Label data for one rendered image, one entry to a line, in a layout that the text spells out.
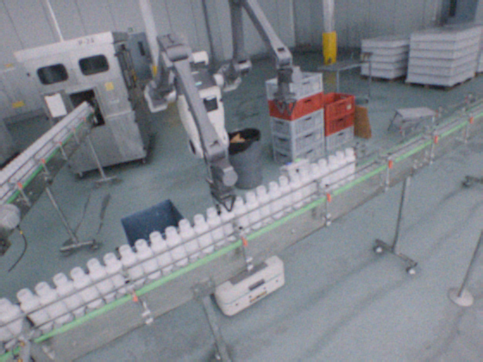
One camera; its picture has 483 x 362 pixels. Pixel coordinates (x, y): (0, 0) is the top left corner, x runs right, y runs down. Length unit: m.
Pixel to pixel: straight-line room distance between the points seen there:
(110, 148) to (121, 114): 0.60
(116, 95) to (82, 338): 3.78
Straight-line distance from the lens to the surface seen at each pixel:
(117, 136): 4.80
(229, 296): 2.05
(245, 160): 3.28
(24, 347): 1.16
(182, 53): 1.13
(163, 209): 1.78
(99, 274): 1.15
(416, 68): 7.70
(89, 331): 1.27
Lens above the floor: 1.81
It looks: 29 degrees down
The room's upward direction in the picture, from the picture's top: 10 degrees counter-clockwise
